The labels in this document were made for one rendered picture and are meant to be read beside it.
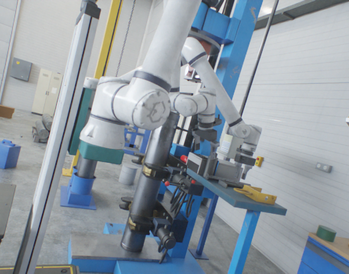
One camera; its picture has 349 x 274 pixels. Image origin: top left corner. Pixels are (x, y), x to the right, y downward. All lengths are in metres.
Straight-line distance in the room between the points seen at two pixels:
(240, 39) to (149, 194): 1.63
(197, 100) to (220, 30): 1.51
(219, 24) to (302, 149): 1.98
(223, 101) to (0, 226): 1.21
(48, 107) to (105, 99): 11.34
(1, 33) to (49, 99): 2.84
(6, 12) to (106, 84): 12.20
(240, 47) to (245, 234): 1.65
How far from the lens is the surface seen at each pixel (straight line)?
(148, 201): 2.58
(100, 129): 1.14
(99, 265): 2.65
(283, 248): 3.99
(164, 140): 2.45
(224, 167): 2.29
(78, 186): 3.80
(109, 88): 1.13
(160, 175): 2.29
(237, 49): 2.74
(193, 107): 1.25
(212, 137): 1.41
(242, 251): 1.99
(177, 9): 1.13
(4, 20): 13.25
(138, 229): 2.45
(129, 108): 1.01
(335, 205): 3.56
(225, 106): 1.63
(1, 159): 4.90
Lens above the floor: 1.44
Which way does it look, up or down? 5 degrees down
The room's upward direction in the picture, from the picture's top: 16 degrees clockwise
